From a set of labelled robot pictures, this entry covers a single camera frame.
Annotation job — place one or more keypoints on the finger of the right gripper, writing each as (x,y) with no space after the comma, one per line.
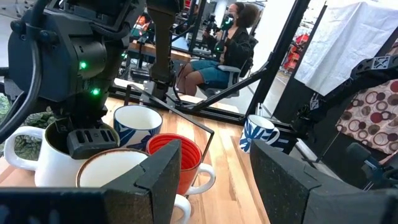
(64,126)

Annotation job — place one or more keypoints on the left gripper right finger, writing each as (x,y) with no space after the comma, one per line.
(295,202)

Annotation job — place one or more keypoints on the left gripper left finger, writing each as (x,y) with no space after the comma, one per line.
(140,199)

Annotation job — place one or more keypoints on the white mug olive interior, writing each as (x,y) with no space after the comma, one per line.
(53,168)

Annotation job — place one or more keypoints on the cream mug with green inside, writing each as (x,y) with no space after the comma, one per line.
(136,121)

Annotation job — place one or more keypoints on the white mug blue floral print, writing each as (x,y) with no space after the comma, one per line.
(255,133)

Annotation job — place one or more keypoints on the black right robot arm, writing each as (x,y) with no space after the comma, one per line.
(46,56)

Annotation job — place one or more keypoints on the artificial green potted plant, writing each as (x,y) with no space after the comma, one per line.
(37,121)

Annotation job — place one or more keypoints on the wooden background table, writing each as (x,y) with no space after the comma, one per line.
(180,56)

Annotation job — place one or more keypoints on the red background objects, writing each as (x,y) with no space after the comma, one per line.
(295,56)

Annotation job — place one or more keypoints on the grey office chair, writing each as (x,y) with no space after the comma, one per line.
(231,70)

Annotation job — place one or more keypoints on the person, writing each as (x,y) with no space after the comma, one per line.
(236,49)

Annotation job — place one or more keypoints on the white cloth sheet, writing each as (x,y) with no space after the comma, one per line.
(348,43)

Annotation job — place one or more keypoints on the black metal table frame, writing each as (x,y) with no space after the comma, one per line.
(280,62)

